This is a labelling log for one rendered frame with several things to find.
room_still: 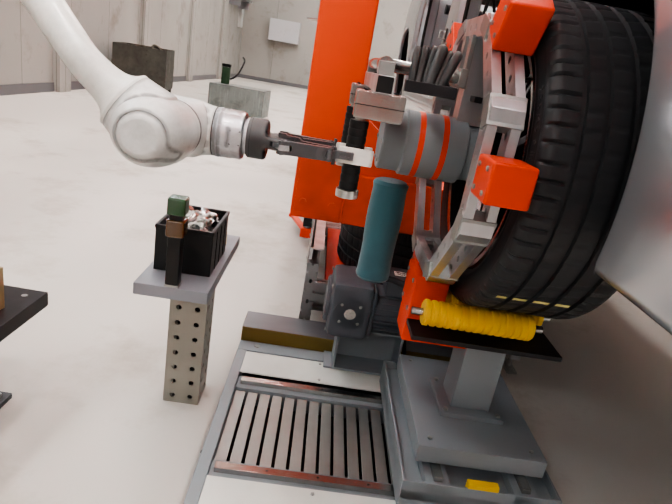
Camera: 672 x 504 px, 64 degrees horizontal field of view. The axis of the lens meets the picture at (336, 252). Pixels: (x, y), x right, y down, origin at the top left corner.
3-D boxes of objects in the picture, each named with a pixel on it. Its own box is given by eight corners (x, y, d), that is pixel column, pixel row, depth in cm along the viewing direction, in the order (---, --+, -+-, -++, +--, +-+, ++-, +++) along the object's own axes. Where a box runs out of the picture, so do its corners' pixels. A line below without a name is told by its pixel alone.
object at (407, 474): (551, 531, 121) (564, 497, 118) (394, 510, 119) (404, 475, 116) (491, 400, 168) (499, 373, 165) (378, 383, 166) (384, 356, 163)
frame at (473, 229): (471, 319, 101) (558, 8, 83) (437, 314, 101) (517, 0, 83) (426, 233, 152) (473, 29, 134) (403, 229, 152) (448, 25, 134)
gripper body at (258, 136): (248, 153, 105) (295, 160, 105) (241, 160, 97) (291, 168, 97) (252, 114, 103) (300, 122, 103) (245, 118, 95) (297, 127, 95)
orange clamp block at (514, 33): (533, 58, 94) (557, 10, 87) (489, 50, 93) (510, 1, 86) (528, 35, 98) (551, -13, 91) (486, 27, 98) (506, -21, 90)
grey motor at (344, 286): (447, 400, 164) (476, 297, 153) (312, 380, 162) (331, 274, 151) (437, 368, 181) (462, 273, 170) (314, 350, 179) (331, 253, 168)
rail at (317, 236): (324, 310, 189) (334, 252, 181) (298, 306, 188) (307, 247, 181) (331, 174, 422) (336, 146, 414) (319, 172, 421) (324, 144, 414)
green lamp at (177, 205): (184, 218, 116) (185, 200, 114) (165, 215, 115) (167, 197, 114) (189, 213, 119) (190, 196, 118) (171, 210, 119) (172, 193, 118)
